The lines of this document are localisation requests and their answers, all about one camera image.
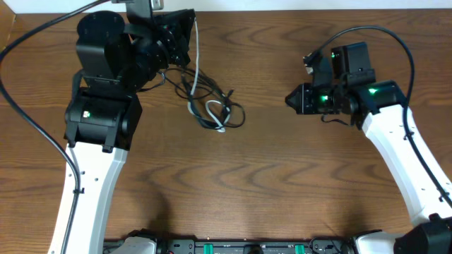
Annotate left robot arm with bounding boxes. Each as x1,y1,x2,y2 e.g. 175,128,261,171
49,1,196,253

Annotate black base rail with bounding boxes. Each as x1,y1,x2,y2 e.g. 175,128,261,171
102,238,357,254

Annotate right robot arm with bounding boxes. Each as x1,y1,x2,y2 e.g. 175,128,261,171
285,42,451,253

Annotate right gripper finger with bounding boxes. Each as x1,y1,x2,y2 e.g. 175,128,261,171
287,101,302,114
285,84,304,103

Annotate cardboard box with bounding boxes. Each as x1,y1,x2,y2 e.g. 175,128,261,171
0,0,16,50

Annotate white USB cable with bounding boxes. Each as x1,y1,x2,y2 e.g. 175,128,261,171
186,17,232,133

